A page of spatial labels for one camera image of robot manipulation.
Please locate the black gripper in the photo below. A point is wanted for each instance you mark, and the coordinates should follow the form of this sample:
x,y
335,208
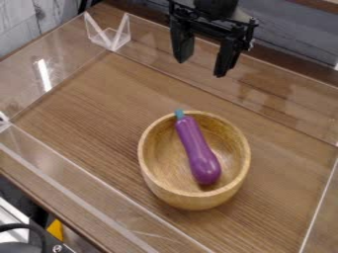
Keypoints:
x,y
219,19

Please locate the purple toy eggplant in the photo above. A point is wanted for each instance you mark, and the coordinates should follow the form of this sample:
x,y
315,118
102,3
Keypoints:
x,y
205,166

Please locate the brown wooden bowl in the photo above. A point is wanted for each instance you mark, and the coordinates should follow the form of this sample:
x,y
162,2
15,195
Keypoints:
x,y
165,164

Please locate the yellow black machine base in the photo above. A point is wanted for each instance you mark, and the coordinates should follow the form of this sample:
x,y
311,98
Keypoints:
x,y
26,227

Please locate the clear acrylic corner bracket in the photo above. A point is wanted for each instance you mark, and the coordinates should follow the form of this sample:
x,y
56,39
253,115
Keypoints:
x,y
109,38

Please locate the clear acrylic tray wall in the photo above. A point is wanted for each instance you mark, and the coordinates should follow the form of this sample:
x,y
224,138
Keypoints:
x,y
78,103

